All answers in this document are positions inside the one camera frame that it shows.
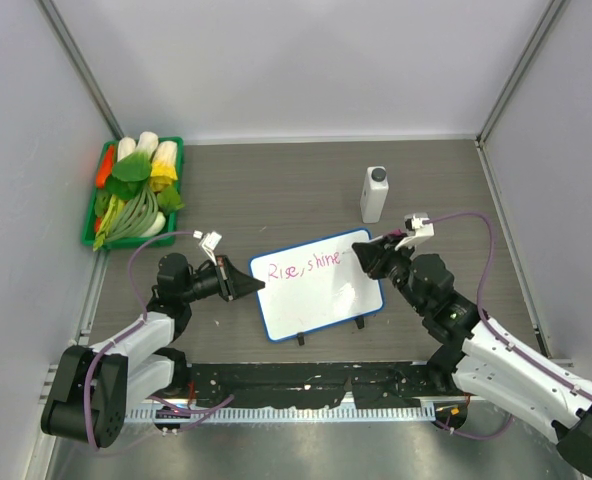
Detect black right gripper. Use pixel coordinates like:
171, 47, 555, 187
353, 233, 428, 314

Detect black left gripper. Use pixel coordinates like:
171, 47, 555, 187
180, 254, 263, 304

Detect blue-framed whiteboard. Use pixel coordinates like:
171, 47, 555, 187
249, 228, 385, 342

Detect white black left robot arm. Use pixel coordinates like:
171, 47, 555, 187
40, 253, 265, 449

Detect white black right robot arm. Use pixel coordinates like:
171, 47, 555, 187
352, 236, 592, 478

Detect white bottle black cap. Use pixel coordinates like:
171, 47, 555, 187
360, 166, 389, 224

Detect green plastic vegetable tray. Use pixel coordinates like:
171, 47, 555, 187
81, 137, 184, 250

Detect green toy bean bundle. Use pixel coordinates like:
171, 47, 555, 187
105, 185, 167, 243

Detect yellow white toy napa cabbage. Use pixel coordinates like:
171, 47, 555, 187
149, 141, 178, 193

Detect yellow green toy stalks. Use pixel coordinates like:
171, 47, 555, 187
92, 195, 126, 251

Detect white green toy cabbage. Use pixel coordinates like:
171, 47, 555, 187
135, 131, 159, 158

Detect white toy bok choy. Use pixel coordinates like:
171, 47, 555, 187
116, 137, 137, 162

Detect orange toy carrot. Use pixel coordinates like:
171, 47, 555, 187
95, 144, 115, 189

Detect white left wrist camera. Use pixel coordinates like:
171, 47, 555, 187
192, 230, 222, 264

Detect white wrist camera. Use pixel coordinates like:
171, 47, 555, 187
395, 212, 434, 251
192, 230, 222, 264

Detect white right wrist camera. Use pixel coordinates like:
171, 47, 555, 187
395, 212, 434, 251

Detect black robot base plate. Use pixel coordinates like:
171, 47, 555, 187
131, 360, 490, 409

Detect white slotted cable duct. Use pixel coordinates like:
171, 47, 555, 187
124, 402, 436, 425

